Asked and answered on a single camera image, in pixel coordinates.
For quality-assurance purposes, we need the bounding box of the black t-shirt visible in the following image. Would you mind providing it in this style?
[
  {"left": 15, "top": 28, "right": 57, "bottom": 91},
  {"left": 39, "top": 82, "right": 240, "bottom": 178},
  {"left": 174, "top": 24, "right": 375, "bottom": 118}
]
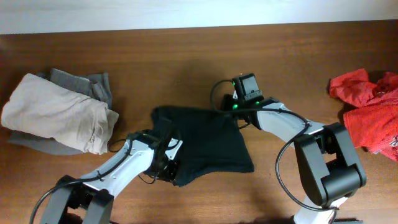
[{"left": 151, "top": 106, "right": 254, "bottom": 187}]

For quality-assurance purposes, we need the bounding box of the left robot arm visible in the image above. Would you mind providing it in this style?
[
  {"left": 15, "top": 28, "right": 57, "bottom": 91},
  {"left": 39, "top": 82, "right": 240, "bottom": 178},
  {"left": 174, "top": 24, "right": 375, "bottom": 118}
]
[{"left": 40, "top": 118, "right": 183, "bottom": 223}]

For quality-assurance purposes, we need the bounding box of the grey folded garment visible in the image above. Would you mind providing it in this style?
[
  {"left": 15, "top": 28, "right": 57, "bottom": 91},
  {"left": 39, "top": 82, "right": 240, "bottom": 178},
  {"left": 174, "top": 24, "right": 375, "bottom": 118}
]
[{"left": 8, "top": 68, "right": 113, "bottom": 156}]

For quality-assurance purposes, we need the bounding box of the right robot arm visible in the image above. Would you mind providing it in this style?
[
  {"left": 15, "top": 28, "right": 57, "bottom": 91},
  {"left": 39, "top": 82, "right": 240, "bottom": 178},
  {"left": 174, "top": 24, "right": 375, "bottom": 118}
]
[{"left": 219, "top": 73, "right": 367, "bottom": 224}]

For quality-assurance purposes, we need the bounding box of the beige folded garment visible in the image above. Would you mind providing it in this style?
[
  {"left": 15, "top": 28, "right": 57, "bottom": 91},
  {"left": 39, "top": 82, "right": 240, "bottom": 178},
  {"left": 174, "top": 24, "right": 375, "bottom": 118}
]
[{"left": 1, "top": 73, "right": 119, "bottom": 154}]

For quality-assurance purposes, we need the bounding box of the red crumpled garment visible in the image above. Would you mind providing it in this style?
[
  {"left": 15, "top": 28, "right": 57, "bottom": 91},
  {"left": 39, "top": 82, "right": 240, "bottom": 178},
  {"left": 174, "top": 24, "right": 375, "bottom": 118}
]
[{"left": 328, "top": 68, "right": 397, "bottom": 161}]

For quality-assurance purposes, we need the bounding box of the left black cable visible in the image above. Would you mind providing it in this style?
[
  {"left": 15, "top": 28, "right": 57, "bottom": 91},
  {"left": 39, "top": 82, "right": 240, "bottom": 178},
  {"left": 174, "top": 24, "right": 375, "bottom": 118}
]
[{"left": 29, "top": 130, "right": 183, "bottom": 224}]

